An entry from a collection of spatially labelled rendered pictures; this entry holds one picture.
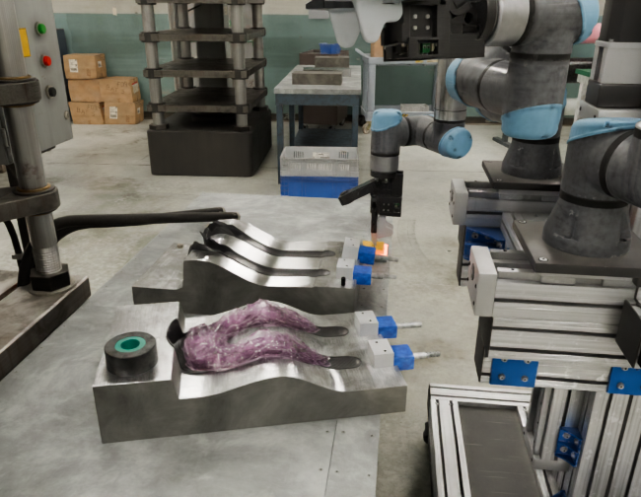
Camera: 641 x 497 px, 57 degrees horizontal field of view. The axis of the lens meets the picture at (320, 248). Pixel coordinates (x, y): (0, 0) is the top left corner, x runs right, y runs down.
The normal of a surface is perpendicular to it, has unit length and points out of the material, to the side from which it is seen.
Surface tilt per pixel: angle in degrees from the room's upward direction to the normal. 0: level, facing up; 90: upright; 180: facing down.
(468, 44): 82
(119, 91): 87
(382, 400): 90
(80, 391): 0
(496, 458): 0
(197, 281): 90
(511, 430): 0
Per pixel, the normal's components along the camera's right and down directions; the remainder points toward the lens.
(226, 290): -0.14, 0.38
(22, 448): 0.00, -0.92
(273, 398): 0.17, 0.38
